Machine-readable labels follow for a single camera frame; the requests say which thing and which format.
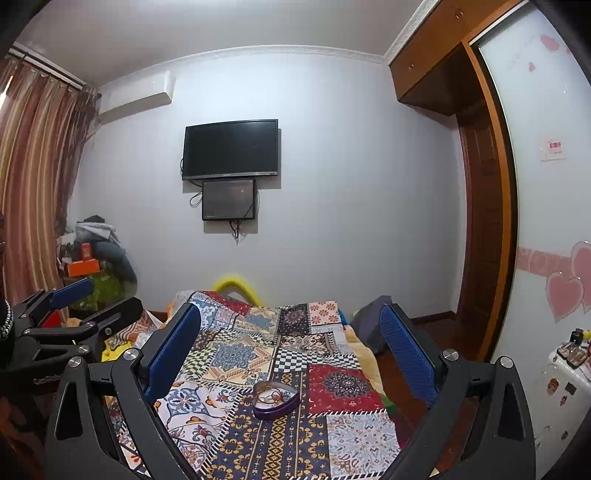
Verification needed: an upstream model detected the curtain rail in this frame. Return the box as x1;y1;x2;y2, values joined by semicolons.
9;41;100;95

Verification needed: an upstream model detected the orange box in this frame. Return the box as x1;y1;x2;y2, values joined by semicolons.
62;259;101;278

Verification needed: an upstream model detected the makeup palette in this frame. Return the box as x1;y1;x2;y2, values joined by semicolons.
556;339;591;370

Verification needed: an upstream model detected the black monitor cable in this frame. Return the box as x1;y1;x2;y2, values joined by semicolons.
189;191;244;244

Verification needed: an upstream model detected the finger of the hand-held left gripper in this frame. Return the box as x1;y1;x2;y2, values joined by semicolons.
9;277;94;330
23;296;144;354

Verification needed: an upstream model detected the purple heart-shaped tin box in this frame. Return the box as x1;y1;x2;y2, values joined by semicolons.
252;381;301;421

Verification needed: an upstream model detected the green printed bag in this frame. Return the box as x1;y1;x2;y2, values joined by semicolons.
69;274;125;311

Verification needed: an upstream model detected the striped brown curtain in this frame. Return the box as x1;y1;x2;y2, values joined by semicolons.
0;55;100;305

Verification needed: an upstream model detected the white suitcase with stickers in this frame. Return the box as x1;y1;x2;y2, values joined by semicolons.
531;348;591;480

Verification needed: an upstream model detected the yellow foam ring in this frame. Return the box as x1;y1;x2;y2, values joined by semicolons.
212;274;264;306

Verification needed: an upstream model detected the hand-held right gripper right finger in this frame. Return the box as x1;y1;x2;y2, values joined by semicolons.
379;304;536;480

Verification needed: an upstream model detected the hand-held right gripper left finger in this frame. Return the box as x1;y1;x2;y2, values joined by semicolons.
44;302;202;480

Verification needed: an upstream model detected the pile of clothes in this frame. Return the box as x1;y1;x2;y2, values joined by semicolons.
58;215;138;296

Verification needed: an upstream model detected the black wall television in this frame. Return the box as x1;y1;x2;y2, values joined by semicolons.
181;119;280;181

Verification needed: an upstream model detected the wooden overhead cabinet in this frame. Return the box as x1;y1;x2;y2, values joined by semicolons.
388;0;509;116

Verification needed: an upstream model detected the small black wall monitor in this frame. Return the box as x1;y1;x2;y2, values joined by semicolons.
201;177;257;221

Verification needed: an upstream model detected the white and red label sticker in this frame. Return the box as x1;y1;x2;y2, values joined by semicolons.
540;136;567;162

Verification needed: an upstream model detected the wooden wardrobe frame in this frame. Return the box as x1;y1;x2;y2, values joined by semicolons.
462;39;519;363

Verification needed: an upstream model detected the grey bag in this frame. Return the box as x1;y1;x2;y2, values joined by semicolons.
348;295;393;354

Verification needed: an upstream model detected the white heart-print sliding door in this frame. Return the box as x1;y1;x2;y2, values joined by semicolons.
478;0;591;370

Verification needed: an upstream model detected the white air conditioner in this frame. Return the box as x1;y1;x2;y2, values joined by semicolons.
97;76;175;125

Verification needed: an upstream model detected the patchwork printed blanket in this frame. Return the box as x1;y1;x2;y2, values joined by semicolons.
104;290;403;480

